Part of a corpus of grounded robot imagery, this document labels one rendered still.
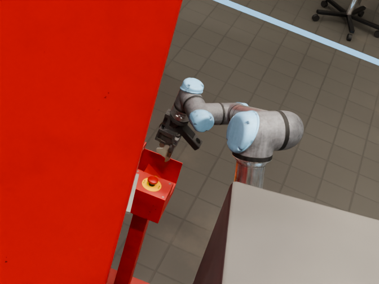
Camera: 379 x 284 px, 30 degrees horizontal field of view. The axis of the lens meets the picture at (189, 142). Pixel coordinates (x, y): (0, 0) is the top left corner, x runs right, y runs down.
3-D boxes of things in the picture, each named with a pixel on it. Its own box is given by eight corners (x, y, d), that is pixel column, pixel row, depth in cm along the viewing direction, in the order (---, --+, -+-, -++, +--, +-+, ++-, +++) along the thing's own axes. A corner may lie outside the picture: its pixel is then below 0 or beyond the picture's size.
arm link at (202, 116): (227, 116, 234) (215, 94, 241) (196, 116, 229) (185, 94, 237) (220, 133, 239) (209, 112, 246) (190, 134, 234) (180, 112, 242)
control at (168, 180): (157, 223, 260) (168, 188, 249) (117, 208, 261) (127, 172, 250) (173, 191, 276) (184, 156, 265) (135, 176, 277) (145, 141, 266)
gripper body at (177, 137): (160, 130, 260) (170, 105, 253) (181, 140, 260) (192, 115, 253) (153, 141, 254) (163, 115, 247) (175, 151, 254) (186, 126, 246)
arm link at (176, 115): (196, 106, 250) (190, 118, 243) (192, 116, 253) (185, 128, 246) (177, 97, 250) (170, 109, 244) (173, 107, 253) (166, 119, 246)
